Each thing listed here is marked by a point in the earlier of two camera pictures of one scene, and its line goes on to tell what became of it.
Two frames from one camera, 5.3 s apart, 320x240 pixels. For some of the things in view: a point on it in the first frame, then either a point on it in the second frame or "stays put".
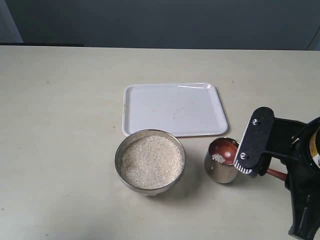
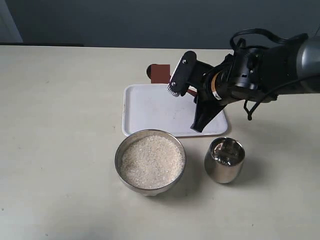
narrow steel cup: [219, 172] stays put
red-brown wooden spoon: [227, 150] → [160, 74]
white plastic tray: [189, 109] stays put
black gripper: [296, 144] → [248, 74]
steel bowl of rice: [150, 162] stays put
